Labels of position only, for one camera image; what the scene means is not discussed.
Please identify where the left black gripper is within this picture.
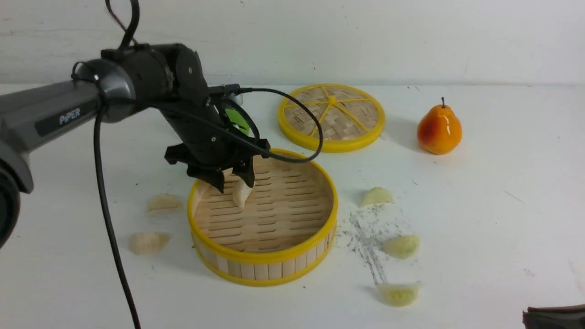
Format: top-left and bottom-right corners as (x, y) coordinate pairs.
(164, 101), (271, 193)

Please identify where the white dumpling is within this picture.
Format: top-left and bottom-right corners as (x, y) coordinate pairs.
(128, 232), (171, 256)
(232, 179), (253, 210)
(146, 193), (183, 213)

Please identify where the green dumpling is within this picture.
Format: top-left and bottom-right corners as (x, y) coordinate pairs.
(382, 234), (420, 260)
(376, 283), (420, 308)
(360, 187), (394, 208)

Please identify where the right grey black robot arm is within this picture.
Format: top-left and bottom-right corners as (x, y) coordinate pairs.
(522, 304), (585, 329)

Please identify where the left grey black robot arm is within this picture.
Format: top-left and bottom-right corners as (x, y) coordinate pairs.
(0, 43), (270, 244)

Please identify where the yellow rimmed bamboo steamer tray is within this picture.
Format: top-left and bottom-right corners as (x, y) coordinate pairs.
(186, 156), (339, 287)

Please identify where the yellow woven steamer lid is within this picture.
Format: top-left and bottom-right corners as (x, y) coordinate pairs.
(277, 84), (386, 153)

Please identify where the green toy watermelon ball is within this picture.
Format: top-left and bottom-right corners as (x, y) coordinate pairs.
(225, 107), (250, 137)

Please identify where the orange toy pear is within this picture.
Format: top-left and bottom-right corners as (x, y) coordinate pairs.
(416, 97), (463, 155)

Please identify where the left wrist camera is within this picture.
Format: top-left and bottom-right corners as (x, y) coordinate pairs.
(207, 84), (243, 106)

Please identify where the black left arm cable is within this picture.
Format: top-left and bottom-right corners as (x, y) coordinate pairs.
(71, 0), (324, 329)

